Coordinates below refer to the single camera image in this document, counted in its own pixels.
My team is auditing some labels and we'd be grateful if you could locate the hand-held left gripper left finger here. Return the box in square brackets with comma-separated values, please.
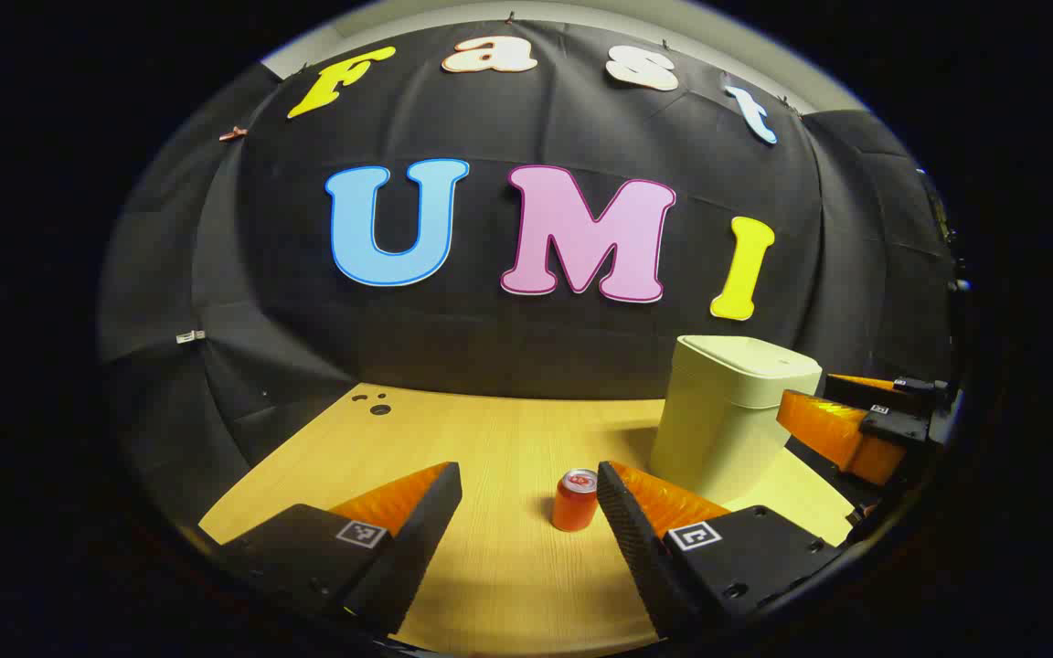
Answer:
[216, 462, 463, 639]

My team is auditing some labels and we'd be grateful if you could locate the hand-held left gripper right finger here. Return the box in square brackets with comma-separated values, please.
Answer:
[596, 460, 846, 641]

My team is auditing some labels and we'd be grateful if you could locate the orange pop can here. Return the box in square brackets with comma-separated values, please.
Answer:
[551, 468, 600, 534]

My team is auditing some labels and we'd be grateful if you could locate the pale green garbage bin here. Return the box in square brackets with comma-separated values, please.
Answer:
[650, 334, 824, 506]

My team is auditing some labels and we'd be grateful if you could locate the wooden desktop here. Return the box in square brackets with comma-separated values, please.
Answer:
[197, 382, 856, 657]

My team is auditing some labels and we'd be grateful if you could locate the black backdrop cloth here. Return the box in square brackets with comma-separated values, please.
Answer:
[97, 18, 971, 549]

